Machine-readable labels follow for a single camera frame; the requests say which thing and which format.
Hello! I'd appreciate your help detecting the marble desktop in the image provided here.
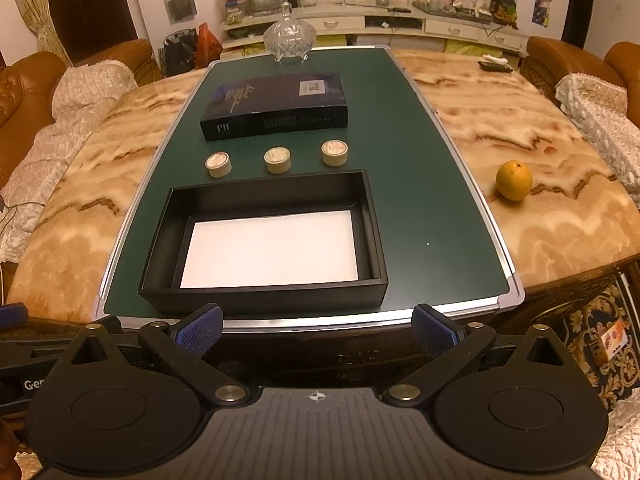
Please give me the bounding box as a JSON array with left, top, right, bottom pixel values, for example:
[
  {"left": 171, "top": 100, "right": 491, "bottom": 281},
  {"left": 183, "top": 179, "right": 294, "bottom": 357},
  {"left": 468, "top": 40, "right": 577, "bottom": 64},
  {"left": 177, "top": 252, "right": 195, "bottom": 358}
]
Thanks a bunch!
[{"left": 7, "top": 50, "right": 640, "bottom": 322}]

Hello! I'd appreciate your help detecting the small round beige container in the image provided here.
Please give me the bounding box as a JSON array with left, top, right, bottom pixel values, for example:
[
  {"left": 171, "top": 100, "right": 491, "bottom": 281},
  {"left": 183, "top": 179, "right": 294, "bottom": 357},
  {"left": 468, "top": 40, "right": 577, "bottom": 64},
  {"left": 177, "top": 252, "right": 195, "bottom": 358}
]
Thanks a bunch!
[
  {"left": 205, "top": 152, "right": 233, "bottom": 179},
  {"left": 321, "top": 140, "right": 350, "bottom": 167},
  {"left": 264, "top": 146, "right": 292, "bottom": 174}
]

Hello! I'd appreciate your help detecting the brown leather armchair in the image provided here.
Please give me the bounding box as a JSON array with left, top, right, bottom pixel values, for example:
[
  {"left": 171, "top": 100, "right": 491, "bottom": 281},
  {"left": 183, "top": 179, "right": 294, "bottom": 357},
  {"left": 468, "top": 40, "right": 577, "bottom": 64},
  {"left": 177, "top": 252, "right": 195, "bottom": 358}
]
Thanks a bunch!
[{"left": 520, "top": 36, "right": 640, "bottom": 111}]

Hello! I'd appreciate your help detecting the gold curtain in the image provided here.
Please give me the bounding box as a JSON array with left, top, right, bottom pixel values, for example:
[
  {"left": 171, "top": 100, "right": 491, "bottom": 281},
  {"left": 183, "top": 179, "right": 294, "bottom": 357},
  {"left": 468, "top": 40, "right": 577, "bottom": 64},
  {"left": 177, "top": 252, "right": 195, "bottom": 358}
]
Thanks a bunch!
[{"left": 12, "top": 0, "right": 74, "bottom": 67}]

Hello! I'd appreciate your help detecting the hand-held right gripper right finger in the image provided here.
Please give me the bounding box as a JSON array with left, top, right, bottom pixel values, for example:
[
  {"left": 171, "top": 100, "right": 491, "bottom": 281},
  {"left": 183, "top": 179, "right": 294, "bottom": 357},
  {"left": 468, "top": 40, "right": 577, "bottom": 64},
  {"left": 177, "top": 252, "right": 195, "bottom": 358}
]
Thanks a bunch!
[{"left": 382, "top": 303, "right": 572, "bottom": 407}]

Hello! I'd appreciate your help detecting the glossy dark blue box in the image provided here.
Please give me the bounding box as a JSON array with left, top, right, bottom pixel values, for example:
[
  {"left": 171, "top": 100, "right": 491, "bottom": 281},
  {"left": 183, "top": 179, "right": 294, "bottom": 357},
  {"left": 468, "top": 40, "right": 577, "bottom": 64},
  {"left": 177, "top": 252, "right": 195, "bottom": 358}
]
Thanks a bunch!
[{"left": 200, "top": 71, "right": 349, "bottom": 142}]

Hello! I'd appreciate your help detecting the red plastic bag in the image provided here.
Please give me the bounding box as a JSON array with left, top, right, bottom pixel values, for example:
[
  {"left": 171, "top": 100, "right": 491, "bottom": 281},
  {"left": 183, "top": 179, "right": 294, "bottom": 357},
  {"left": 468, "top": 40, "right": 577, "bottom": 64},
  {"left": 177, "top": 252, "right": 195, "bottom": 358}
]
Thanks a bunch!
[{"left": 195, "top": 22, "right": 224, "bottom": 70}]

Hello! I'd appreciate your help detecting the black wire basket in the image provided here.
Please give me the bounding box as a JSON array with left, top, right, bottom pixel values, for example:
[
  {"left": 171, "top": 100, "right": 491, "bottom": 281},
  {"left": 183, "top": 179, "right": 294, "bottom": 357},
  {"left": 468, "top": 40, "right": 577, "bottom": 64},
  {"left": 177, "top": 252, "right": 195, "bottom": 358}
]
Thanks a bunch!
[{"left": 161, "top": 30, "right": 200, "bottom": 79}]

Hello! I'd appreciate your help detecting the brown leather sofa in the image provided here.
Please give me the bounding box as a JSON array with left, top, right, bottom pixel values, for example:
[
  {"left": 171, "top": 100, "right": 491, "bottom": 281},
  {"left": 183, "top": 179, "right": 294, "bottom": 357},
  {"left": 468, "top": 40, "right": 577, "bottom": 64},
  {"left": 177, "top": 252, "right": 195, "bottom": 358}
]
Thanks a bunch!
[{"left": 0, "top": 38, "right": 162, "bottom": 198}]

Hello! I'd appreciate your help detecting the white lace seat cover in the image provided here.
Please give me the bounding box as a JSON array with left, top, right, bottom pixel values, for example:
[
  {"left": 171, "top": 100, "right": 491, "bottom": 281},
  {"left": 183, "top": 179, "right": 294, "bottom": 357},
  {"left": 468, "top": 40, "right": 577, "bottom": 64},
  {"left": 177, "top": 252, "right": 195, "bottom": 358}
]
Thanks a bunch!
[{"left": 590, "top": 387, "right": 640, "bottom": 480}]

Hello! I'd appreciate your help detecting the white lace armchair cover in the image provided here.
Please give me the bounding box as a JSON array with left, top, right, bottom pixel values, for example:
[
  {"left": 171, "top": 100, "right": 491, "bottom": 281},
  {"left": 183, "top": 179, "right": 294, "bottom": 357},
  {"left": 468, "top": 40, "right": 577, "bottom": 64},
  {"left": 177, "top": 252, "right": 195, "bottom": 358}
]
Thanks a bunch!
[{"left": 554, "top": 74, "right": 640, "bottom": 207}]

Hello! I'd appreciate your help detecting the grey wall poster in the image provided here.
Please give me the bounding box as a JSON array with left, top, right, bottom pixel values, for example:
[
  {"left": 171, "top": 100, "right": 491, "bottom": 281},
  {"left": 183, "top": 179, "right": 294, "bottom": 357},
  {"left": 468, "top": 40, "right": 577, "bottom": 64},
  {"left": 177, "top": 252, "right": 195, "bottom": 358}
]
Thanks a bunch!
[{"left": 162, "top": 0, "right": 195, "bottom": 25}]

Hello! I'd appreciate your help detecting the black box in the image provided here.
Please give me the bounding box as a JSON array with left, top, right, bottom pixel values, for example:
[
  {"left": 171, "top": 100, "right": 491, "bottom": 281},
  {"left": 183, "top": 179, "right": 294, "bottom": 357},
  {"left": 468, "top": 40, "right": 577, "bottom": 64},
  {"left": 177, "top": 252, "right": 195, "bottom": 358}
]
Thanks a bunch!
[{"left": 138, "top": 169, "right": 390, "bottom": 317}]

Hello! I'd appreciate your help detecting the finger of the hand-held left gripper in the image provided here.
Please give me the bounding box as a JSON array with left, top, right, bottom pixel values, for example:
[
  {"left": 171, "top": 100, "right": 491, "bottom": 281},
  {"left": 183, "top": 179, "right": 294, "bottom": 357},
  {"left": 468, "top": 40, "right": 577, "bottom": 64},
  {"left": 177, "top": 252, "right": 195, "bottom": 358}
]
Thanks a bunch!
[{"left": 0, "top": 302, "right": 81, "bottom": 362}]

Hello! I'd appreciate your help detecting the patterned rug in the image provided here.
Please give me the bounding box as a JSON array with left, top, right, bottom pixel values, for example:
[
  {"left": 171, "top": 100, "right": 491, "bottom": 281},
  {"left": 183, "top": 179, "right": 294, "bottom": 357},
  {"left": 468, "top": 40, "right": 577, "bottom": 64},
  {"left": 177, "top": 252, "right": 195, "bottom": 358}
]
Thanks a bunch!
[{"left": 565, "top": 272, "right": 640, "bottom": 402}]

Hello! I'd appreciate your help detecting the green board with metal frame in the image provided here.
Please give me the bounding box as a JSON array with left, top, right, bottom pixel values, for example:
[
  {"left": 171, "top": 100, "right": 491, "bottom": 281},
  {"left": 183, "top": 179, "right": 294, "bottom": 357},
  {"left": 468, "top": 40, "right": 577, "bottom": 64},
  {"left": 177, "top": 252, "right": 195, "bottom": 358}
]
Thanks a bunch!
[{"left": 97, "top": 45, "right": 526, "bottom": 333}]

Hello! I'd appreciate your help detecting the blue wall poster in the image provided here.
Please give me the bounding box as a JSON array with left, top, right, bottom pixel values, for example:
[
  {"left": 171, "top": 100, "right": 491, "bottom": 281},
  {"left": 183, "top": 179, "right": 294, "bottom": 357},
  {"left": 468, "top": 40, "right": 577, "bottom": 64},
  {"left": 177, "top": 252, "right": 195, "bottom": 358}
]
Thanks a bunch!
[{"left": 531, "top": 0, "right": 553, "bottom": 29}]

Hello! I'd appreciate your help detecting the orange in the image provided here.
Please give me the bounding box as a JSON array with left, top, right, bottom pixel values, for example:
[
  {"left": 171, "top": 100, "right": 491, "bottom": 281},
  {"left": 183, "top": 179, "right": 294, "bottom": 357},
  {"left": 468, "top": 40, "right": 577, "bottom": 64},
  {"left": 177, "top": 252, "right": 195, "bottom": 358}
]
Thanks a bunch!
[{"left": 496, "top": 160, "right": 534, "bottom": 203}]

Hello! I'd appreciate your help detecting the clear plastic object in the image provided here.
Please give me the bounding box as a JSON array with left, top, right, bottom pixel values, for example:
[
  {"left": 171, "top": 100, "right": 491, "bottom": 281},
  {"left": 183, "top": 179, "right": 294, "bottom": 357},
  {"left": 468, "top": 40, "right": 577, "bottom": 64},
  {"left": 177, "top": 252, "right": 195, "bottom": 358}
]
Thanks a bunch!
[{"left": 263, "top": 2, "right": 317, "bottom": 65}]

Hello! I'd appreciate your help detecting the patterned cushion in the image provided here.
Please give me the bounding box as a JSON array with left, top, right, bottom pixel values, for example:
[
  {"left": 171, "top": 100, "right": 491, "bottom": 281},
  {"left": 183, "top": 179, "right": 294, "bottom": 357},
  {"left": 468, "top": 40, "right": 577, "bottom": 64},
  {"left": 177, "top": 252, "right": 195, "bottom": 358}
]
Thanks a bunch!
[{"left": 0, "top": 61, "right": 139, "bottom": 262}]

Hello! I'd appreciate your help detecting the white tv cabinet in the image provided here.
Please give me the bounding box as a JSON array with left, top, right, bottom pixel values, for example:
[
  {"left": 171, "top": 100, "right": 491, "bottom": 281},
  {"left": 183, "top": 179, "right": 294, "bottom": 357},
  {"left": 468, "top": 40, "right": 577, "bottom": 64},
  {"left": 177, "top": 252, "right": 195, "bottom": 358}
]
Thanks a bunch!
[{"left": 220, "top": 2, "right": 532, "bottom": 59}]

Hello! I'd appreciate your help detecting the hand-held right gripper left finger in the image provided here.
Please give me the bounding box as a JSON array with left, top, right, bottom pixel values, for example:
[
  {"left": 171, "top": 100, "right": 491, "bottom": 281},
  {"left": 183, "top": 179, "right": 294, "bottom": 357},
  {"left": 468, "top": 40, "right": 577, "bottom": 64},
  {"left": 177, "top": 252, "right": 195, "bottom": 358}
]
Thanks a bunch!
[{"left": 65, "top": 303, "right": 253, "bottom": 407}]

